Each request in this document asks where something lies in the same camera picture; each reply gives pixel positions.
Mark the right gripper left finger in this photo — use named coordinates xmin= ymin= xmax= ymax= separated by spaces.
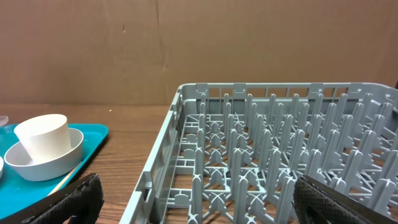
xmin=1 ymin=173 xmax=104 ymax=224

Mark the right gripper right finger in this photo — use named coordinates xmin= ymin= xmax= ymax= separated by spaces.
xmin=292 ymin=175 xmax=397 ymax=224

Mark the grey dishwasher rack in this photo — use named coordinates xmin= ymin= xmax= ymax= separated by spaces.
xmin=121 ymin=83 xmax=397 ymax=223

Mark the clear plastic waste bin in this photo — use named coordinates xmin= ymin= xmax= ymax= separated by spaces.
xmin=0 ymin=116 xmax=9 ymax=127

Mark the wooden chopstick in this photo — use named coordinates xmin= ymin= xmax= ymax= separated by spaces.
xmin=48 ymin=162 xmax=81 ymax=195

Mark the white cup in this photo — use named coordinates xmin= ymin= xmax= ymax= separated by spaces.
xmin=14 ymin=114 xmax=72 ymax=163

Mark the grey small bowl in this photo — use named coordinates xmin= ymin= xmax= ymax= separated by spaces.
xmin=4 ymin=128 xmax=84 ymax=182

